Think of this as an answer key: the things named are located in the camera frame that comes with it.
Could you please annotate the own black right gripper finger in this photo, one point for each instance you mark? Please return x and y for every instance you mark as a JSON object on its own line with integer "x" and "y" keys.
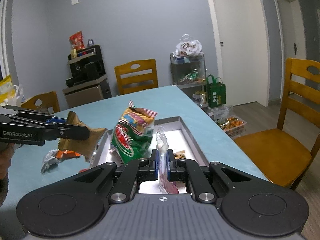
{"x": 191, "y": 173}

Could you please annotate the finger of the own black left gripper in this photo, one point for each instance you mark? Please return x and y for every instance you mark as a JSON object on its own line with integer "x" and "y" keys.
{"x": 131, "y": 176}

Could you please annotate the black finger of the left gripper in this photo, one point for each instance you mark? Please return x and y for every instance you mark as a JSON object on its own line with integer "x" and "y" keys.
{"x": 66, "y": 131}

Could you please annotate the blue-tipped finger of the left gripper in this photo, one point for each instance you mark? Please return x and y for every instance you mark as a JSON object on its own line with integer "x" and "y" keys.
{"x": 56, "y": 120}

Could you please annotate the clear pink snack packet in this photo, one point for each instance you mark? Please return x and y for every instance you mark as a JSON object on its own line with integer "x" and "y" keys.
{"x": 165, "y": 186}

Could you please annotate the orange snack wrapper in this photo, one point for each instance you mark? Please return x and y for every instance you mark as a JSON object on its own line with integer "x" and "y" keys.
{"x": 66, "y": 154}

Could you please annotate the clear newspaper print snack bag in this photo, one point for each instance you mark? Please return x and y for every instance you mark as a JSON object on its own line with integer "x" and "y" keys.
{"x": 49, "y": 160}

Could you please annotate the brown paper snack bag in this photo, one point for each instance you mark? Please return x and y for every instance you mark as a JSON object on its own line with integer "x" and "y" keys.
{"x": 83, "y": 147}

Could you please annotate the green red chip bag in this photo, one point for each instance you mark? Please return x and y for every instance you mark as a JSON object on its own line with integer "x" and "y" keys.
{"x": 133, "y": 133}

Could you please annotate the person's left hand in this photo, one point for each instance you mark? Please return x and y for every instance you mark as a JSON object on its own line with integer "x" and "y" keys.
{"x": 5, "y": 160}

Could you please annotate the wooden chair left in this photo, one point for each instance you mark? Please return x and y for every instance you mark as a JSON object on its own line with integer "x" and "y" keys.
{"x": 42, "y": 102}

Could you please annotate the wooden chair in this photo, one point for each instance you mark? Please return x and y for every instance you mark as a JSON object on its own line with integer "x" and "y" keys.
{"x": 136, "y": 76}
{"x": 42, "y": 102}
{"x": 279, "y": 156}

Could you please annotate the grey tray box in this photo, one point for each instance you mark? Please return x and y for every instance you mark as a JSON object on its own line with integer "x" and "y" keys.
{"x": 178, "y": 135}

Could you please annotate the yellow snack bags pile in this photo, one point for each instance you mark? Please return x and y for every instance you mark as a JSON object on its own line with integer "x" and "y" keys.
{"x": 11, "y": 94}

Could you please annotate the black water dispenser machine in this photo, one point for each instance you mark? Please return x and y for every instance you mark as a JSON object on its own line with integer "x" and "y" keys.
{"x": 88, "y": 82}

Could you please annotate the basket of oranges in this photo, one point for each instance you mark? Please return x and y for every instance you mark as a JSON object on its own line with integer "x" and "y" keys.
{"x": 232, "y": 125}

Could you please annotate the red snack bag on machine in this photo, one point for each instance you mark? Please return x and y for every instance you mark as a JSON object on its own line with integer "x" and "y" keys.
{"x": 77, "y": 40}

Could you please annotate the green shopping bag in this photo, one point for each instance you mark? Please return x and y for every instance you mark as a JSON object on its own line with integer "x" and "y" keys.
{"x": 216, "y": 91}

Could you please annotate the wooden chair far middle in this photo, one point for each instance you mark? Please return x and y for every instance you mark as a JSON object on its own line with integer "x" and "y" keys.
{"x": 136, "y": 76}

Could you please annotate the wooden chair right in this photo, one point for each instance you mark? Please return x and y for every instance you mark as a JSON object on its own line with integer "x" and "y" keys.
{"x": 279, "y": 156}

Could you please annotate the white Dove plastic bag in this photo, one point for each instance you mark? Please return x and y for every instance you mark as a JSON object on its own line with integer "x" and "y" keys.
{"x": 188, "y": 47}

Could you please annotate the white door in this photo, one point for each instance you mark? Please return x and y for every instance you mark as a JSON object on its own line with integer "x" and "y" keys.
{"x": 244, "y": 50}

